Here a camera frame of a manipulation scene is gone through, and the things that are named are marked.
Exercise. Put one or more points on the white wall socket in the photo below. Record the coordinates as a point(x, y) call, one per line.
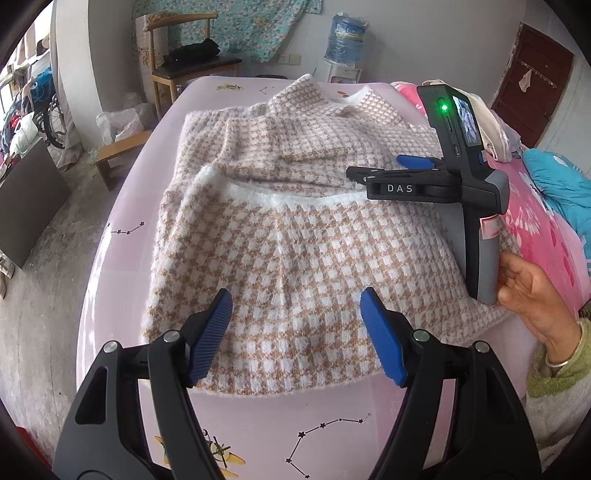
point(290, 59)

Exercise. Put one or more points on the door hook rack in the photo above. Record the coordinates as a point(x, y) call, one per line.
point(542, 74)

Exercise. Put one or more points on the brown wooden door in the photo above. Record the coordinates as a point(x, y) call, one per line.
point(531, 106)

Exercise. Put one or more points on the wooden chair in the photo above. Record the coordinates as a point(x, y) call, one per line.
point(203, 68)

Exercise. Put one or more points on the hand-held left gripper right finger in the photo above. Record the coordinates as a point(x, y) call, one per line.
point(383, 332)

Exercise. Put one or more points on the wheelchair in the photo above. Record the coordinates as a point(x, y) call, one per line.
point(53, 124)

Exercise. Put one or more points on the cluttered grey cabinet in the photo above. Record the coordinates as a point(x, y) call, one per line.
point(32, 203)

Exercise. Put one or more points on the pink floral blanket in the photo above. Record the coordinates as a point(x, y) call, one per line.
point(545, 230)

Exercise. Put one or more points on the black bag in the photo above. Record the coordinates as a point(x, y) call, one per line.
point(194, 53)

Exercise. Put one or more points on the blue pillow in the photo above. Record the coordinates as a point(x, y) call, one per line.
point(563, 184)

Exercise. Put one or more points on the small hanging cloth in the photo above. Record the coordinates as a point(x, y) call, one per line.
point(524, 82)

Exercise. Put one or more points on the blue water jug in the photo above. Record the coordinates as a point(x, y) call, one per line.
point(346, 39)

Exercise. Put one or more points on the clear plastic bag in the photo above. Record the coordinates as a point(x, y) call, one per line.
point(124, 122)

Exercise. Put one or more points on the pale grey garment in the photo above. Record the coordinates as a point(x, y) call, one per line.
point(512, 141)

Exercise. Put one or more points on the low wooden stool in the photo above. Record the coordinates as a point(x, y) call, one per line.
point(120, 150)

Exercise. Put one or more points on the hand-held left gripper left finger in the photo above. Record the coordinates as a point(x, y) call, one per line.
point(212, 337)

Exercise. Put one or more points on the person's right hand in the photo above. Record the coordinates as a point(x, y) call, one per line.
point(535, 295)

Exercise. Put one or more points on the teal floral curtain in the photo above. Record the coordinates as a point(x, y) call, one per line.
point(258, 27)

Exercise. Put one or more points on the beige printed carton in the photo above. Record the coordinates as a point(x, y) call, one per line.
point(145, 46)

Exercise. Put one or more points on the white water dispenser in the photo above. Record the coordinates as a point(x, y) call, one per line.
point(341, 74)

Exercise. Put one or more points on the person's right forearm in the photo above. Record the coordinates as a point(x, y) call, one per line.
point(563, 392)

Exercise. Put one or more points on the beige white houndstooth sweater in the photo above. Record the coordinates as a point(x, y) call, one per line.
point(300, 254)

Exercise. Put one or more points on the beige slippers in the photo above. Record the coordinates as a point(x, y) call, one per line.
point(5, 272)

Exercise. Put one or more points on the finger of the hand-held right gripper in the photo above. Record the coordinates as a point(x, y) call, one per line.
point(415, 161)
point(392, 175)

